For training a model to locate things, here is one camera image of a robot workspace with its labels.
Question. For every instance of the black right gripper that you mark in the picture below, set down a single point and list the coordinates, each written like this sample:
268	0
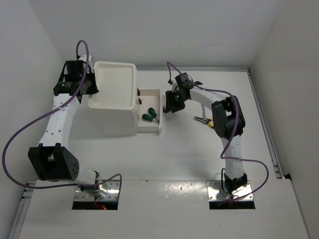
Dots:
171	106

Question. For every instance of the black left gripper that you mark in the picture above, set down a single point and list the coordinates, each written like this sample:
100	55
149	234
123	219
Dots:
93	89

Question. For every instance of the green handle screwdriver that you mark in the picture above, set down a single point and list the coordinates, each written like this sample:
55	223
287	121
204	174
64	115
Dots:
149	118

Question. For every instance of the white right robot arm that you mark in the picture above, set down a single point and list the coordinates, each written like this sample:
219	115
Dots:
228	123

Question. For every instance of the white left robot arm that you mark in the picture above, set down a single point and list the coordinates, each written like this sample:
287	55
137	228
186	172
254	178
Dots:
51	159

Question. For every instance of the white drawer cabinet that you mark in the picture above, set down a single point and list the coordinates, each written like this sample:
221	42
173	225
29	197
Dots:
114	108

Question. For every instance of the short silver wrench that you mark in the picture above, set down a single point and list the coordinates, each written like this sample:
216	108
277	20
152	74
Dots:
204	114

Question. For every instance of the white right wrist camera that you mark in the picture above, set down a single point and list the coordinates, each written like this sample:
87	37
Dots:
173	85

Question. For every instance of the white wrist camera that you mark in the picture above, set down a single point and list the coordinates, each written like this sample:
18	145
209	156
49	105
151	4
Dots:
173	85
88	59

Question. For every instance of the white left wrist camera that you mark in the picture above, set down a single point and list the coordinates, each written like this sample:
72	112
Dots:
88	59

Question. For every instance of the yellow handle pliers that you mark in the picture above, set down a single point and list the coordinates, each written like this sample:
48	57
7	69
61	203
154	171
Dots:
207	121

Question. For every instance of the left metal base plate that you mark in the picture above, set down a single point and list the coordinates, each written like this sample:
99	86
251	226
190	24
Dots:
107	192

